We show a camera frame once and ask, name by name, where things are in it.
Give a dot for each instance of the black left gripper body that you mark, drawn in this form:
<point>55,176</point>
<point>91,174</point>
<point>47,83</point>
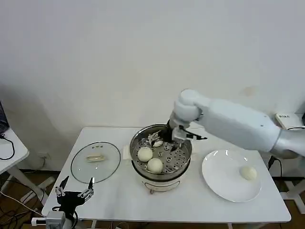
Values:
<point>70,200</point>

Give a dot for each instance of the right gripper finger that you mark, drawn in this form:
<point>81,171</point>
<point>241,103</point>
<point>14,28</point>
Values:
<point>176,146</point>
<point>153,138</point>

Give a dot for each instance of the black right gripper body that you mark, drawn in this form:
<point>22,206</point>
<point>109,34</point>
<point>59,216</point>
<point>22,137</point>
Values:
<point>166,136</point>

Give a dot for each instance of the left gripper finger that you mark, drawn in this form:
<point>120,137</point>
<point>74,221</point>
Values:
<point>60,190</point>
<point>88,192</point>

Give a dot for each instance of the white steamed bun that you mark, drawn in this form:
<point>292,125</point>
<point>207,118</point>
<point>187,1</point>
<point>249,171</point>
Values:
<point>145,153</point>
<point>248,173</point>
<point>157,143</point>
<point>155,165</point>

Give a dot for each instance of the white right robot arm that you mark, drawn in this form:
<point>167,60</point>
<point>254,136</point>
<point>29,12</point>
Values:
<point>233,124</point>

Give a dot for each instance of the perforated steel steamer basket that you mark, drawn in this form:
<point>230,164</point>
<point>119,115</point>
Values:
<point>177,162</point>

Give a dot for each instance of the oval glass lid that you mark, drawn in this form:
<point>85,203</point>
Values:
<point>95,164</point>

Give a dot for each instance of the white electric pot base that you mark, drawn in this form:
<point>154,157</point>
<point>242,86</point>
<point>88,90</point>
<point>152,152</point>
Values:
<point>162,184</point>

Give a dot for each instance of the white round plate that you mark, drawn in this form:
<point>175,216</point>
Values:
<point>226,181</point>

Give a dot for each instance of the white side desk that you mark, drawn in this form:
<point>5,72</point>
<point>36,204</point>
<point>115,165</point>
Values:
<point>10,148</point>

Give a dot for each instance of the black laptop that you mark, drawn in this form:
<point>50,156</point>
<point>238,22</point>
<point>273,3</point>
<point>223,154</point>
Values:
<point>3,117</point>

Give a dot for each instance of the white folding side table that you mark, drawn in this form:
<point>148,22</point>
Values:
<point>294,188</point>

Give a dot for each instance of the white wall outlet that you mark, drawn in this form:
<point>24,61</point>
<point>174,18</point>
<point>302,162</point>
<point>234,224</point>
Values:
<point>45,157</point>

